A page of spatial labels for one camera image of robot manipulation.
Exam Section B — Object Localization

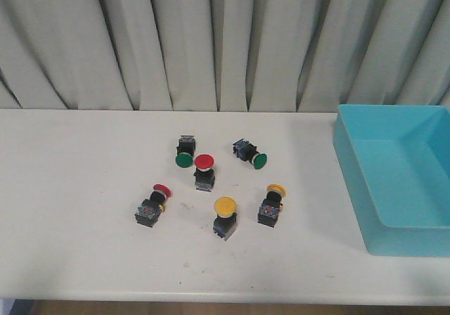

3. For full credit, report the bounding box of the red push button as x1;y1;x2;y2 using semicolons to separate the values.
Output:
134;184;172;228
194;154;215;192

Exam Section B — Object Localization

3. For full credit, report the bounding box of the yellow push button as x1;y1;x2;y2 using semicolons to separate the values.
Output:
213;197;237;240
257;184;286;228

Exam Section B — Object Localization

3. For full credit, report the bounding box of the turquoise plastic box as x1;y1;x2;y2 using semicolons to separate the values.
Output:
333;104;449;257

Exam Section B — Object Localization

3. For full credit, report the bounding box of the right green push button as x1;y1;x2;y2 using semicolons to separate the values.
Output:
232;139;268;169

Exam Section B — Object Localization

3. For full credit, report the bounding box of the green push button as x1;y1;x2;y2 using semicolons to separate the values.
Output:
232;139;268;169
175;135;196;168

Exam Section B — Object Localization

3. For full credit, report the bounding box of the left green push button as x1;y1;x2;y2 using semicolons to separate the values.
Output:
175;135;196;168

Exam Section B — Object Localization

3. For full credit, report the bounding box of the grey pleated curtain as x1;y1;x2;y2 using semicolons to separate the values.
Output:
1;0;449;112

